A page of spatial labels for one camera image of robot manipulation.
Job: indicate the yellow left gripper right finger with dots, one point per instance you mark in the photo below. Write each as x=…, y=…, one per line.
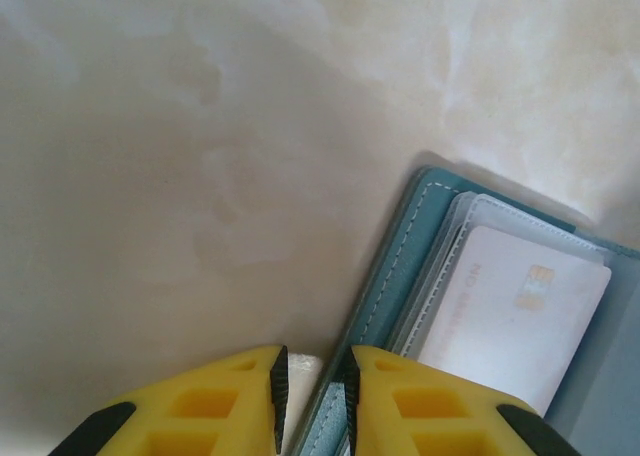
x=430, y=416

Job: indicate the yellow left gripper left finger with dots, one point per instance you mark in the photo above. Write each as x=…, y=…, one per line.
x=200, y=411

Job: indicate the white card gold chip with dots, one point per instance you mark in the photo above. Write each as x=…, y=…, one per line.
x=500, y=316

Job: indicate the blue box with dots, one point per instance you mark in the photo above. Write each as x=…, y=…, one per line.
x=395, y=256

